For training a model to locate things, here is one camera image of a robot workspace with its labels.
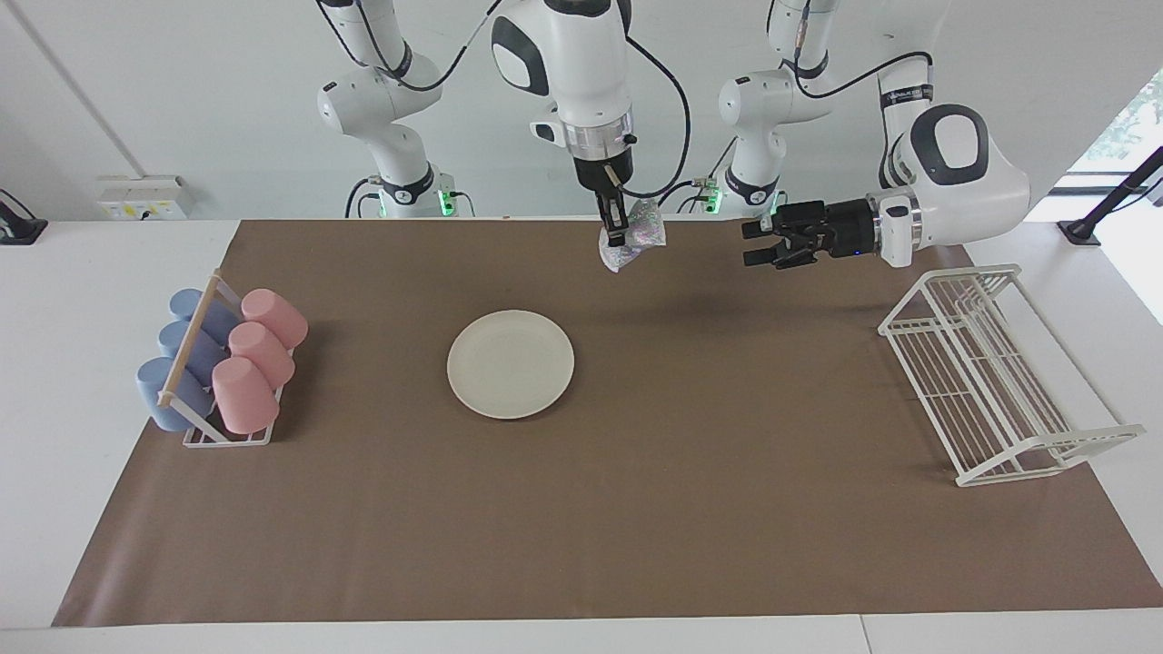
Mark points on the black stand pole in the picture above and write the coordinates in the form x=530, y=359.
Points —
x=1113, y=195

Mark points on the silver mesh sponge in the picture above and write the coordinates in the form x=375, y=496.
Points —
x=647, y=227

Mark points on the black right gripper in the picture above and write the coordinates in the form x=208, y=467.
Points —
x=607, y=177

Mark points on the brown table mat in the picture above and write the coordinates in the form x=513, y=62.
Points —
x=636, y=509

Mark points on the white cup holder rack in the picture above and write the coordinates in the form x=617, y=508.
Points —
x=227, y=439

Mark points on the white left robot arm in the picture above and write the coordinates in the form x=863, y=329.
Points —
x=981, y=182

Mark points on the blue cup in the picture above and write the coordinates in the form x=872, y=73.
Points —
x=154, y=400
x=218, y=318
x=204, y=350

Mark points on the round cream plate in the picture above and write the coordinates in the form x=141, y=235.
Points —
x=511, y=363

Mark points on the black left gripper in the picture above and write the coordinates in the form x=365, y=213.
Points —
x=840, y=232

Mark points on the wooden rack bar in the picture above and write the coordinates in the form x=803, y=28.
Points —
x=191, y=338

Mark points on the pink cup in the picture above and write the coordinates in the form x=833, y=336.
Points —
x=274, y=316
x=263, y=354
x=245, y=397

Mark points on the white wall outlet box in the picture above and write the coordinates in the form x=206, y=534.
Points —
x=143, y=200

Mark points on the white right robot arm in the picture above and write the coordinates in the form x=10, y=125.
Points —
x=581, y=64

